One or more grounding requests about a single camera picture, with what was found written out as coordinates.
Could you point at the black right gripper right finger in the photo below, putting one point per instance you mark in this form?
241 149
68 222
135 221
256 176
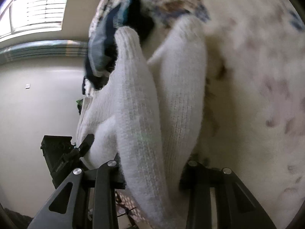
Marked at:
236 207

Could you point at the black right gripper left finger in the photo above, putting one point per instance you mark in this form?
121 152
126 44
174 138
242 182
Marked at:
85 199

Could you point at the white knitted sweater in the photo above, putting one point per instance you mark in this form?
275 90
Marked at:
150 114

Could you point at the floral bed blanket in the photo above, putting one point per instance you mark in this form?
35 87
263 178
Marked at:
253 115

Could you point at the navy striped folded garment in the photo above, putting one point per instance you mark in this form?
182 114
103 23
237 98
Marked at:
102 50

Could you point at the barred window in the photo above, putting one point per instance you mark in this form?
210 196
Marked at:
25 17

